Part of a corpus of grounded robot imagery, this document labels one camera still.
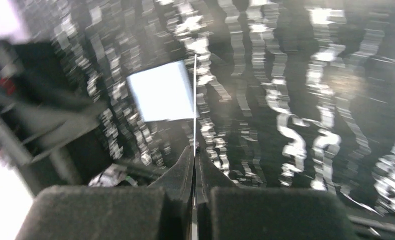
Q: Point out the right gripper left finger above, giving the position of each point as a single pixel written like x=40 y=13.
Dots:
x=160 y=211

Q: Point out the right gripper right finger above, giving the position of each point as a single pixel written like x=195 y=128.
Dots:
x=226 y=211

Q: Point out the black plastic toolbox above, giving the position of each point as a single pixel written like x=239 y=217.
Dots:
x=47 y=133

